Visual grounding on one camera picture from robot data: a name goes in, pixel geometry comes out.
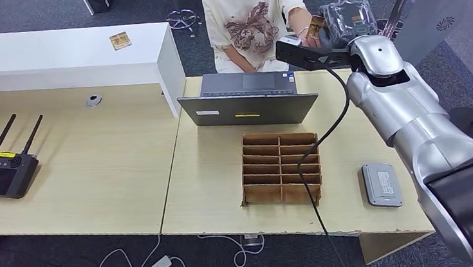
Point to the black cabinet box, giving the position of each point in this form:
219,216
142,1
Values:
98,0

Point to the white desk riser shelf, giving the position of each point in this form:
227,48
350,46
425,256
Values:
41,55

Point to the grey card reader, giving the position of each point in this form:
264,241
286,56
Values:
381,186

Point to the person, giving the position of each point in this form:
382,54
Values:
246,3

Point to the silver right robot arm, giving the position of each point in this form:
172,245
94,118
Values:
413,104

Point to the pale wooden desk leg panel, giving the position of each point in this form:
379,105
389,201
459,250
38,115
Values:
387,245

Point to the person's right forearm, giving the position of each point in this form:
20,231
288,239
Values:
236,57

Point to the golden room key card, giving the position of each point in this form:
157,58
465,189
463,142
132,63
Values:
120,40

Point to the chrome base black stool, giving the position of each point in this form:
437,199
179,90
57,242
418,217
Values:
183,18

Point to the brown cardboard slot organizer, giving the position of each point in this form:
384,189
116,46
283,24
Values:
274,170

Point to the person's left hand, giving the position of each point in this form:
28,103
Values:
309,39

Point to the black remote controller with antennas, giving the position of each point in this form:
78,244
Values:
2,176

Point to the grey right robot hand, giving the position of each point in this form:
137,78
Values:
346,22

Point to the small grey power adapter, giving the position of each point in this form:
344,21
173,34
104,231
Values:
250,240

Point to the person's left forearm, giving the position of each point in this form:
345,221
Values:
300,19

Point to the yellow patterned ID card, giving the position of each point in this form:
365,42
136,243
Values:
317,25

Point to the grey open laptop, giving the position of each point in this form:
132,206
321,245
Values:
247,110

